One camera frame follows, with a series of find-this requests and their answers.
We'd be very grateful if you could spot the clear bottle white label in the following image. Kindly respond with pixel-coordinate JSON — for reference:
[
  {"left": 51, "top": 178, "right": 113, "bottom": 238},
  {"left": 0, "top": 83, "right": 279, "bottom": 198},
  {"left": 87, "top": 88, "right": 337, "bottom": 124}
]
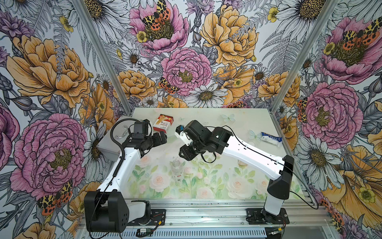
[{"left": 171, "top": 159, "right": 184, "bottom": 183}]

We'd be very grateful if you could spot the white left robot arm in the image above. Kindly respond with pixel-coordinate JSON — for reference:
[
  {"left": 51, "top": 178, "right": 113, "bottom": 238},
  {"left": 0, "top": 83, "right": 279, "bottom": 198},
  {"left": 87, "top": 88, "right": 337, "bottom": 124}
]
[{"left": 84, "top": 118, "right": 167, "bottom": 235}]

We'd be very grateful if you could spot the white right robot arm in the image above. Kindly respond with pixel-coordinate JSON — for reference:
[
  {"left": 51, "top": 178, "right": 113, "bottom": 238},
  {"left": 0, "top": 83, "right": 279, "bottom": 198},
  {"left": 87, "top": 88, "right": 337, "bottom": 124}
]
[{"left": 175, "top": 120, "right": 294, "bottom": 225}]

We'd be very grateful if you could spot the red cigarette box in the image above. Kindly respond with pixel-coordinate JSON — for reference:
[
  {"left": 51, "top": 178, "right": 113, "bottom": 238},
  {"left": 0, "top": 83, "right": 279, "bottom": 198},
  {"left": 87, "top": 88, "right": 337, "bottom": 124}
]
[{"left": 153, "top": 114, "right": 174, "bottom": 133}]

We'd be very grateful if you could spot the blue white bandage packet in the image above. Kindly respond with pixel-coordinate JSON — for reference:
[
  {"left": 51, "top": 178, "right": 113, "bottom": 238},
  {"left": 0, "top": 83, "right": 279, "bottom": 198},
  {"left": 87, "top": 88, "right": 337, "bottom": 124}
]
[{"left": 260, "top": 132, "right": 283, "bottom": 146}]

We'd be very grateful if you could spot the small green circuit board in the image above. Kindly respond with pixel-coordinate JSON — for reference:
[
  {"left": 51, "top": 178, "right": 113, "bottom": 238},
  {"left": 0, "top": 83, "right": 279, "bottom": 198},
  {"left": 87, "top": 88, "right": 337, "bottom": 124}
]
[{"left": 135, "top": 228, "right": 152, "bottom": 238}]

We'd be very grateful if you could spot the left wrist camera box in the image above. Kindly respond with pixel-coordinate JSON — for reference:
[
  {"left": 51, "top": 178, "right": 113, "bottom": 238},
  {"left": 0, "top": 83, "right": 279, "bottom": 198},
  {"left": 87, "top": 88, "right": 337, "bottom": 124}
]
[{"left": 175, "top": 125, "right": 193, "bottom": 146}]

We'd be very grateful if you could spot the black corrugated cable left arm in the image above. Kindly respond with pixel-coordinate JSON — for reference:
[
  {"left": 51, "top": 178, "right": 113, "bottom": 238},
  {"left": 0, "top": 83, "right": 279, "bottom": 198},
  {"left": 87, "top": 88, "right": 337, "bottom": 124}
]
[{"left": 109, "top": 118, "right": 153, "bottom": 180}]

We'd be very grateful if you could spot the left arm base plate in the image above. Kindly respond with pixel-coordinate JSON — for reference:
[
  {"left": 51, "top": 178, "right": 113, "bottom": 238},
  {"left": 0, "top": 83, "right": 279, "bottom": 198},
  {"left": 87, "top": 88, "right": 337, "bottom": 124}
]
[{"left": 128, "top": 209, "right": 167, "bottom": 227}]

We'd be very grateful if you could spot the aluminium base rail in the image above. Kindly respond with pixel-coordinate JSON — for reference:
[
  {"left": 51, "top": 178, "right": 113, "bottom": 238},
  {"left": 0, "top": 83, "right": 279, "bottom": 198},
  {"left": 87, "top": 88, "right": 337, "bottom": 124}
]
[{"left": 74, "top": 198, "right": 335, "bottom": 239}]

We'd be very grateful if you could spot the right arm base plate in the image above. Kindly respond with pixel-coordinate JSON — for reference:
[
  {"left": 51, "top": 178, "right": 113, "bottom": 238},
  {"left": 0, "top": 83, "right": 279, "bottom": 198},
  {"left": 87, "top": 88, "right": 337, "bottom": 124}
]
[{"left": 246, "top": 208, "right": 290, "bottom": 225}]

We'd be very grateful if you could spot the left aluminium corner post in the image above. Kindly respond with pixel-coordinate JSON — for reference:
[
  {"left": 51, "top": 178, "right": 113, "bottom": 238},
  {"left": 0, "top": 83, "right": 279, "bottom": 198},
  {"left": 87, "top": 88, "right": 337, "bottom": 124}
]
[{"left": 73, "top": 1, "right": 133, "bottom": 116}]

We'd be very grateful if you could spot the aluminium corner post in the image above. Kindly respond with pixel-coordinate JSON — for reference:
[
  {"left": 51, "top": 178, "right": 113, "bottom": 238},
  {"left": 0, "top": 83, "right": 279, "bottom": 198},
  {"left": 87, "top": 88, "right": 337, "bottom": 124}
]
[
  {"left": 73, "top": 1, "right": 133, "bottom": 116},
  {"left": 270, "top": 0, "right": 340, "bottom": 114}
]

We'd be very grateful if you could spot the right aluminium corner post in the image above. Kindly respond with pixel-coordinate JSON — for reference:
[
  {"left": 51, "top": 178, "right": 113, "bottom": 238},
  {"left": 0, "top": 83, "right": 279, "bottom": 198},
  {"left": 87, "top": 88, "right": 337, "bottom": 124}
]
[{"left": 270, "top": 0, "right": 340, "bottom": 114}]

